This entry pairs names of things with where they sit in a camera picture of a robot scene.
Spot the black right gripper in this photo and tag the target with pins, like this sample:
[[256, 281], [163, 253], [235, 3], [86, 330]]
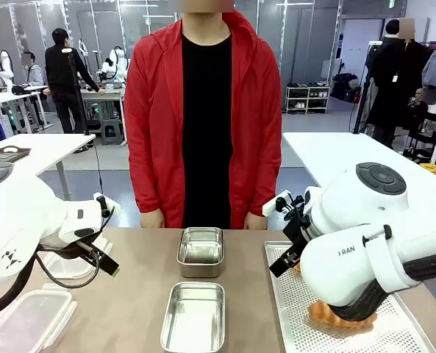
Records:
[[300, 233]]

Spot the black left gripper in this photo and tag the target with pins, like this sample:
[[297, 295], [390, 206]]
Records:
[[83, 250]]

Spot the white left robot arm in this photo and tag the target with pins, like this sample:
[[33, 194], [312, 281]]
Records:
[[15, 220]]

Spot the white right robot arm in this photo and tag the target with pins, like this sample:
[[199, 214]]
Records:
[[350, 220]]

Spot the clear plastic airtight container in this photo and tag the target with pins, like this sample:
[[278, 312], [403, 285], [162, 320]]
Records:
[[63, 268]]

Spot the stainless steel rectangular container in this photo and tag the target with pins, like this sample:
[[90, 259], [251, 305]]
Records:
[[193, 320], [200, 253]]

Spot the person's left hand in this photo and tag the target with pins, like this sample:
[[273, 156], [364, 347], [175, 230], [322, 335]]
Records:
[[256, 222]]

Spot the person's right hand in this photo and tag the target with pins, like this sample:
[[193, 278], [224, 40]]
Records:
[[152, 220]]

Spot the golden brown croissant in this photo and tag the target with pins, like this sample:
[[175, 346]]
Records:
[[296, 265], [324, 316]]

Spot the perforated aluminium baking tray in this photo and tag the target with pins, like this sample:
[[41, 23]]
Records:
[[295, 323]]

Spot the large white table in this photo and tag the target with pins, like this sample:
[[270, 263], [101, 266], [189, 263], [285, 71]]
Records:
[[328, 154]]

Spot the white table with grey leg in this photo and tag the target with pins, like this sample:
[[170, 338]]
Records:
[[48, 147]]

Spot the grey step stool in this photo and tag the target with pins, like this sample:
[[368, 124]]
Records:
[[111, 132]]

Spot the person in red jacket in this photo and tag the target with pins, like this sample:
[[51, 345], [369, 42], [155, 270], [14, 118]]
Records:
[[155, 128]]

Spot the brown flat board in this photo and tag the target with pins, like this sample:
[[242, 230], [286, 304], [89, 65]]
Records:
[[4, 154]]

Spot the white shoe rack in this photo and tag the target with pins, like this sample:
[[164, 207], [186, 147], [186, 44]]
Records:
[[307, 99]]

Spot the black tripod pole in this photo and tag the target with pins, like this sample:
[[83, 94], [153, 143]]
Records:
[[78, 99]]

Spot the black bags pile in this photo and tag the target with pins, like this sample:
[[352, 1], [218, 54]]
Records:
[[346, 86]]

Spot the white background desk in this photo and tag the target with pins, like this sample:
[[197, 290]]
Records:
[[4, 101]]

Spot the standing man in black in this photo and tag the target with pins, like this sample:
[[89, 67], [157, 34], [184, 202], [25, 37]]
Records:
[[61, 73]]

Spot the seated person in grey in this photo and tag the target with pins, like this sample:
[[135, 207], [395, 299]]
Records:
[[34, 73]]

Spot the person in black coat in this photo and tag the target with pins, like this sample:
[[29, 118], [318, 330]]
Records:
[[394, 84]]

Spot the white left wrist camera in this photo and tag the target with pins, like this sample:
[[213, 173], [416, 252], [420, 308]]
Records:
[[109, 206]]

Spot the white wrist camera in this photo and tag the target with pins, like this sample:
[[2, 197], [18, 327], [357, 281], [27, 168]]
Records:
[[272, 206], [109, 206]]

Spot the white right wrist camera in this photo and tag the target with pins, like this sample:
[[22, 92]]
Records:
[[272, 206]]

